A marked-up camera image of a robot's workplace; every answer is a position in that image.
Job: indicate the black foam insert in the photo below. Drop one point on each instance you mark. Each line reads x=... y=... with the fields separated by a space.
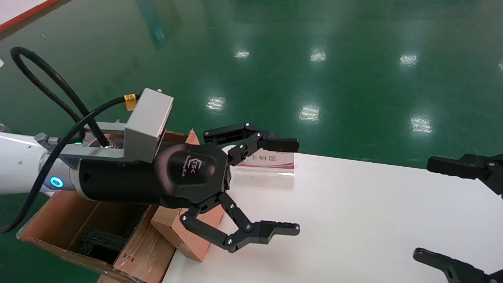
x=102 y=239

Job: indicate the grey metal camera bracket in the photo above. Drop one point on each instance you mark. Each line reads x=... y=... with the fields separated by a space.
x=94 y=152

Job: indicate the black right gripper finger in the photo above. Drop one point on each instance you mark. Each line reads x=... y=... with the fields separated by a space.
x=452 y=165
x=452 y=267

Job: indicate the clear acrylic sign holder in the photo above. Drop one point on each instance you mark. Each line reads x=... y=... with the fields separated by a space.
x=271 y=163

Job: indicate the large cardboard box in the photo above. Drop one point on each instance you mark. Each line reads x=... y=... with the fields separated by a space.
x=137 y=251

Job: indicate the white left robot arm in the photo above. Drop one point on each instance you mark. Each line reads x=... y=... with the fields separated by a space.
x=19 y=165

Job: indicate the small cardboard box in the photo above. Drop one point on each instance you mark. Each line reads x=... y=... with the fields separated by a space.
x=188 y=239

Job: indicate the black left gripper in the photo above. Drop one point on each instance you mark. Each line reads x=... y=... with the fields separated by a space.
x=184 y=173

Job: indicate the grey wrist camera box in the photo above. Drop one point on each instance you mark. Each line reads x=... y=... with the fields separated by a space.
x=149 y=122

